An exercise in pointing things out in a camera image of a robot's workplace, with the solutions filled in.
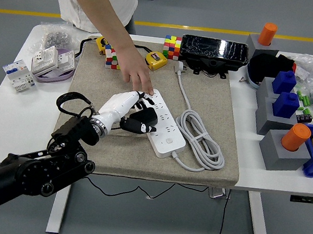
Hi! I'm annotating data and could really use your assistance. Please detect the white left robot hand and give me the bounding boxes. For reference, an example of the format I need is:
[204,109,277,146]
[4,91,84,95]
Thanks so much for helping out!
[94,86,161,141]

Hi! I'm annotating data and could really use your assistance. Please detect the person's hand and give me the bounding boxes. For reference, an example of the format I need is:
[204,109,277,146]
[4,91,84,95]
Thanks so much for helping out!
[110,43,160,97]

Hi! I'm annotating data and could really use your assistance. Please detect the black plug adapter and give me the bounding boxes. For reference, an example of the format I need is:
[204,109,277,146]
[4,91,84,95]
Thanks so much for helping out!
[129,104,160,126]

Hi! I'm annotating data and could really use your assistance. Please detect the white power strip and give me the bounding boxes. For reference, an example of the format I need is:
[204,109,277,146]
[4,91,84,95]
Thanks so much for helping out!
[131,86,193,162]

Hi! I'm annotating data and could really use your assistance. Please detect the yellow tape measure grey face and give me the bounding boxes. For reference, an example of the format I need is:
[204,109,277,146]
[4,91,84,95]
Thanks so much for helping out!
[132,44,170,72]

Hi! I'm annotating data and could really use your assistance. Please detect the colourful puzzle cube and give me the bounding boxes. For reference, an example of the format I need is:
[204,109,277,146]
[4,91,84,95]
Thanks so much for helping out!
[102,43,124,71]
[162,34,183,61]

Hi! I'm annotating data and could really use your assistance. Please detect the grey-brown mat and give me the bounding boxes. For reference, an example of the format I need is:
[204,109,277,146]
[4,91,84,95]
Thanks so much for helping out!
[43,31,253,191]

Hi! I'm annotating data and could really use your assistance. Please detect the yellow tape measure black face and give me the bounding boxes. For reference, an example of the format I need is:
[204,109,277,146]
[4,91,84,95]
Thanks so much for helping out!
[77,33,112,61]

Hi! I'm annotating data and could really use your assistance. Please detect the black table control panel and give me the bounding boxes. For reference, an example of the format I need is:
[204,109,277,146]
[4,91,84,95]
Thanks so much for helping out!
[290,195,313,205]

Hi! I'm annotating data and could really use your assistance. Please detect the white table leg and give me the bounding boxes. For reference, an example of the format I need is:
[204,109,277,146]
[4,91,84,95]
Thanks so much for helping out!
[45,183,72,234]
[243,191,276,234]

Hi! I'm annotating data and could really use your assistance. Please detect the black device cracked screen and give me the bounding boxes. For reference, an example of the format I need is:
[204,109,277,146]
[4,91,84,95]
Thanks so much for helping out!
[177,34,251,82]

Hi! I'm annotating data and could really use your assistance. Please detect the clear bag of metal nuts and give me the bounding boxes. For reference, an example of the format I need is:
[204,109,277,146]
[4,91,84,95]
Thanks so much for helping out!
[28,17,83,58]

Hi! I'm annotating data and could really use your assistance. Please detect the white blue circuit breaker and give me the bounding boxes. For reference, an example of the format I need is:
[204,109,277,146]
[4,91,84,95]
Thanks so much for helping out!
[0,57,40,95]

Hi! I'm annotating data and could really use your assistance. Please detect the grey holder block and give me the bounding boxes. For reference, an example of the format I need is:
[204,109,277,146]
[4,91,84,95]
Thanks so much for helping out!
[254,76,300,110]
[256,127,313,176]
[244,33,282,62]
[252,96,309,140]

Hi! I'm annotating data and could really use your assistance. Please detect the black cap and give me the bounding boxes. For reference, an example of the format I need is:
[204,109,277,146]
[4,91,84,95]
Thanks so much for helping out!
[244,50,297,95]

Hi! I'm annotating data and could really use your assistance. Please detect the orange cylinder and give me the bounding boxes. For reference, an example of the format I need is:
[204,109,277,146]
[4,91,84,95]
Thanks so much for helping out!
[279,121,313,154]
[257,21,279,48]

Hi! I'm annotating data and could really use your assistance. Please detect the dark purple component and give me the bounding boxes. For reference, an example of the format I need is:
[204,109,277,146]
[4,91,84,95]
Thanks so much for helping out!
[296,112,313,126]

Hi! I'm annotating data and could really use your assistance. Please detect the blue block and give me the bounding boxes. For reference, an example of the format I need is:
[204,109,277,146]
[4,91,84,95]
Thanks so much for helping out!
[271,68,299,97]
[271,90,302,120]

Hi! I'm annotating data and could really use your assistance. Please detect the grey power strip cord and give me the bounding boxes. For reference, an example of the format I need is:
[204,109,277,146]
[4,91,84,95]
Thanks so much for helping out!
[162,61,235,176]

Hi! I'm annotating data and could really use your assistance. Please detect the white wall switch panel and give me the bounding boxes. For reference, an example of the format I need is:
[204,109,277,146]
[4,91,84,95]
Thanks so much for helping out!
[55,48,77,70]

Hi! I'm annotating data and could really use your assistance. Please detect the purple tape ring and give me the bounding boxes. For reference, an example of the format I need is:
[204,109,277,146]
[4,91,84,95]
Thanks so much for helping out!
[33,44,79,87]

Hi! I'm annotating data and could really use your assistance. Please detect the thin black plug cord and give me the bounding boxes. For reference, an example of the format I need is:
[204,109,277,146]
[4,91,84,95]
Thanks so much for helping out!
[79,123,217,208]

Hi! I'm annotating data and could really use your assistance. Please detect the white wall socket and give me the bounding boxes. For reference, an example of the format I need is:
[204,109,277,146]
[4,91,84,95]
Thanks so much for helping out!
[30,43,61,77]

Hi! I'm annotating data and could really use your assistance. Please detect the black hanging cable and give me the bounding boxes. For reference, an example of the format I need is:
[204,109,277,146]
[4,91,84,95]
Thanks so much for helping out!
[218,188,233,234]

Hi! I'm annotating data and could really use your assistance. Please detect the silver bracket under table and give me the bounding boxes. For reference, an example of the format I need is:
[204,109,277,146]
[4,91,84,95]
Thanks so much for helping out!
[208,186,233,201]

